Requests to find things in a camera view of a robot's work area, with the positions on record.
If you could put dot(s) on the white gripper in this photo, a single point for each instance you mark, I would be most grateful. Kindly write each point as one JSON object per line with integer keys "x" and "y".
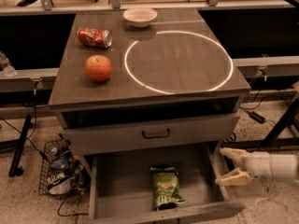
{"x": 260, "y": 164}

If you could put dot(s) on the green jalapeno chip bag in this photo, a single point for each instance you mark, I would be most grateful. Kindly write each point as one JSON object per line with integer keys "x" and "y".
{"x": 165, "y": 187}

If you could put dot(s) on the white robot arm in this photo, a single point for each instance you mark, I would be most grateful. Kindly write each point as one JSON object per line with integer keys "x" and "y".
{"x": 262, "y": 166}

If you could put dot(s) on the grey drawer cabinet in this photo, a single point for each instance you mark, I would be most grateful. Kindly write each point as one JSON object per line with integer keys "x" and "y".
{"x": 173, "y": 69}

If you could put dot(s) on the open grey lower drawer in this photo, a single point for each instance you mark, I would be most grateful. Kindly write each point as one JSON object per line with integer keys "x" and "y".
{"x": 122, "y": 187}

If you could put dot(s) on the closed grey top drawer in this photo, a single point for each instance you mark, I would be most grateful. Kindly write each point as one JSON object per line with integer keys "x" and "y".
{"x": 122, "y": 137}

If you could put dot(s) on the black and white chip bag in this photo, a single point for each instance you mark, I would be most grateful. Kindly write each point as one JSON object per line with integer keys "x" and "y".
{"x": 58, "y": 183}

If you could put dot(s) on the black power adapter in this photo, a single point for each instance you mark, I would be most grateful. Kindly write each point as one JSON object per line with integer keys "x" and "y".
{"x": 260, "y": 119}

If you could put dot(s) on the red apple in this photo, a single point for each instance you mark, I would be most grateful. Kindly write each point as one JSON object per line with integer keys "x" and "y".
{"x": 98, "y": 68}

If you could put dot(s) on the white bowl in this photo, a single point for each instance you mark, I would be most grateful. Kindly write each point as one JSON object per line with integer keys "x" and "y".
{"x": 140, "y": 17}

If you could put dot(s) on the red soda can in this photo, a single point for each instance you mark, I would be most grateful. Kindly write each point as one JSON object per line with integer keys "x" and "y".
{"x": 96, "y": 38}

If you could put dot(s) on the black drawer handle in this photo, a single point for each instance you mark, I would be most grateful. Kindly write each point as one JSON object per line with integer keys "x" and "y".
{"x": 156, "y": 135}

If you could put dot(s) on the black wire basket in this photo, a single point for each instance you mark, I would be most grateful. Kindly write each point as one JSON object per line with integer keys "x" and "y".
{"x": 59, "y": 158}

